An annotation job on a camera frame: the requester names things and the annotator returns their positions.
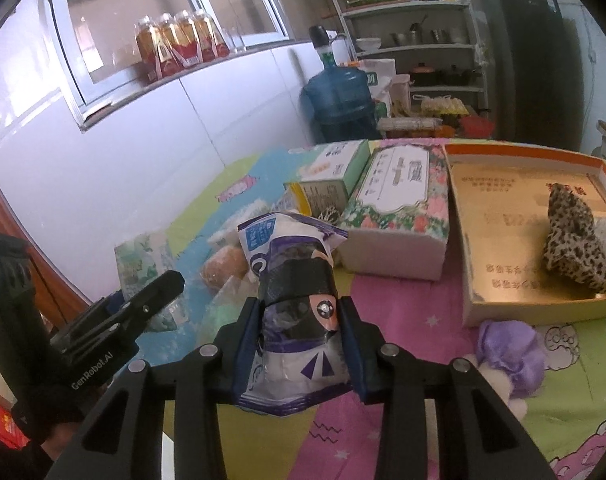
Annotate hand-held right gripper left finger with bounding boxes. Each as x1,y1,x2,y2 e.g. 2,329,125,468
45,297,266,480

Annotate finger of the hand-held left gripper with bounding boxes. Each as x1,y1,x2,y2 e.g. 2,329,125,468
118,270,186,336

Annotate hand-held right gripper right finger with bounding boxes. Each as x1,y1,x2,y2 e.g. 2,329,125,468
339,297,556,480

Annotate white purple snack bag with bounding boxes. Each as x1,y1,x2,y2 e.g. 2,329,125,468
237,212,356,416

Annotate pale bun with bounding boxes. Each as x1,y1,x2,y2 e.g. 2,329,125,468
208,222,248,253

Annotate purple plush toy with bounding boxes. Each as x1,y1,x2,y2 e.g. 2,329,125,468
465,320,548,418

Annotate orange gold tray box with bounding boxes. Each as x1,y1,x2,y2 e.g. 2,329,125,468
443,142,606,328

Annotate leopard print pouch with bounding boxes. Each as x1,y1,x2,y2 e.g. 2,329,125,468
542,183,606,293

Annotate person's left hand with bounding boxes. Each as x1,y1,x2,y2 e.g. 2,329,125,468
12,384,91,461

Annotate small white tissue packet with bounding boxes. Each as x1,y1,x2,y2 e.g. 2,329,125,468
114,232,188,333

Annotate colourful printed blanket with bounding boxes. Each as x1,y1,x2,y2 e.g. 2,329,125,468
85,147,606,480

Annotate orange bread in bag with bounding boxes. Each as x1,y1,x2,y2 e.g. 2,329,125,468
200,245,248,291

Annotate floral tissue pack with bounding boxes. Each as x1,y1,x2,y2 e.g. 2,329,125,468
339,142,451,281

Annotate green white tissue box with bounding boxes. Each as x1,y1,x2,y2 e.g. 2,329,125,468
283,140,371,221

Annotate clear food containers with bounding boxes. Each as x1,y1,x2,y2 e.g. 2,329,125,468
378,116,444,138

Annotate orange drink bottle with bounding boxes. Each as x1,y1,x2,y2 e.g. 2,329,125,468
193,8,230,61
175,9,206,67
135,16,166,81
158,12,188,73

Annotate blue water jug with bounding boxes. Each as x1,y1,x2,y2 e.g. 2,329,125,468
302,65,378,143

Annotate red basin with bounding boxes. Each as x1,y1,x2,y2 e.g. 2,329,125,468
460,115,496,137

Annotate egg tray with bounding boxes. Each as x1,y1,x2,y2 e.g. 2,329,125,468
420,96,468,117

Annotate pink container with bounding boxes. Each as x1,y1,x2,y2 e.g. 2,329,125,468
390,74,412,116

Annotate white sack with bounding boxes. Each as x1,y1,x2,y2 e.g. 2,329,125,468
358,59,398,106

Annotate sliding glass window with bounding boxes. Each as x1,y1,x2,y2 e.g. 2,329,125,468
48,0,296,131

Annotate black water pump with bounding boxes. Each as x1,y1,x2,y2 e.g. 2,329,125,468
309,25,354,68

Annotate white shelf rack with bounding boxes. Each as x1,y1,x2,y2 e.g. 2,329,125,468
325,0,488,111

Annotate dark grey fridge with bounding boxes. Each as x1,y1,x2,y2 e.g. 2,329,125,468
478,0,586,153

